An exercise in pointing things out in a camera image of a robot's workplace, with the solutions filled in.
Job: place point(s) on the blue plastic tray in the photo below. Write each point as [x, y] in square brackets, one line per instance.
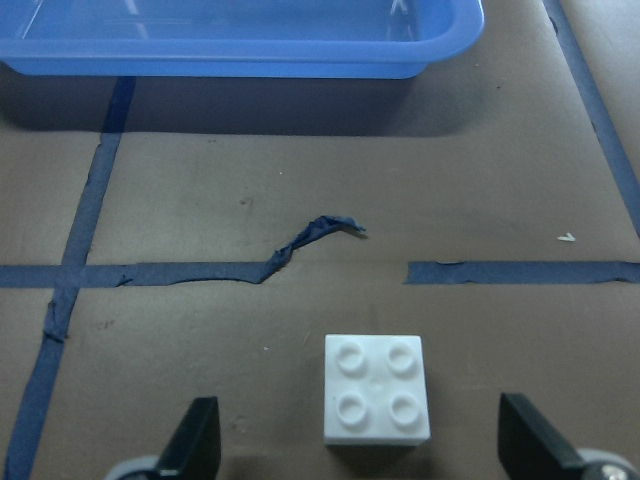
[246, 39]

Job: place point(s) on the white block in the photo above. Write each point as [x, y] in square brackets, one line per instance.
[375, 391]

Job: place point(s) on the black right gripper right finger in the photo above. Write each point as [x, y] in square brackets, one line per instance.
[529, 446]

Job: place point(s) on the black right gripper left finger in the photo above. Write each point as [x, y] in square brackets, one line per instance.
[195, 449]

